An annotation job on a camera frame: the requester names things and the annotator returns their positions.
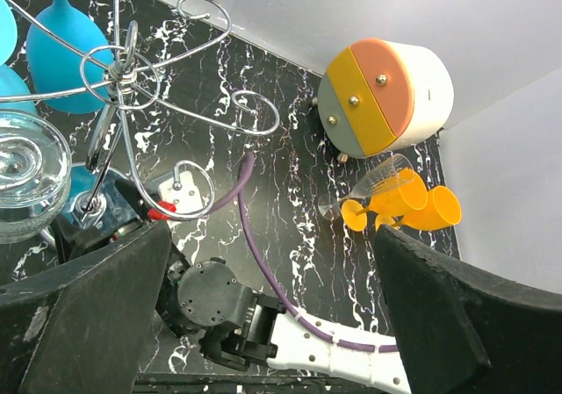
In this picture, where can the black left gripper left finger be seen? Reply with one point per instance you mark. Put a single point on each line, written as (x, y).
(81, 327)

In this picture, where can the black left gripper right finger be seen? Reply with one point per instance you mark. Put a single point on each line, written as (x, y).
(461, 329)

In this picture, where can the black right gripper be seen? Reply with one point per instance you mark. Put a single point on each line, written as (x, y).
(121, 211)

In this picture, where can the wide clear wine glass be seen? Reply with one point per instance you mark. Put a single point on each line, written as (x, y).
(36, 165)

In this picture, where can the yellow wine glass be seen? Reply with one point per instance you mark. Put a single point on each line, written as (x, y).
(406, 192)
(442, 210)

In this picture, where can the blue wine glass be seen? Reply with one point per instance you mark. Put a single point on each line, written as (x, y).
(11, 83)
(55, 68)

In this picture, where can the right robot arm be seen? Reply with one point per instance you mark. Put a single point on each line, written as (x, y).
(240, 326)

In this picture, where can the round white drawer cabinet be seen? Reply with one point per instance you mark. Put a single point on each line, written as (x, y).
(378, 96)

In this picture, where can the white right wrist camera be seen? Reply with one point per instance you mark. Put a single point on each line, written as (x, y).
(186, 200)

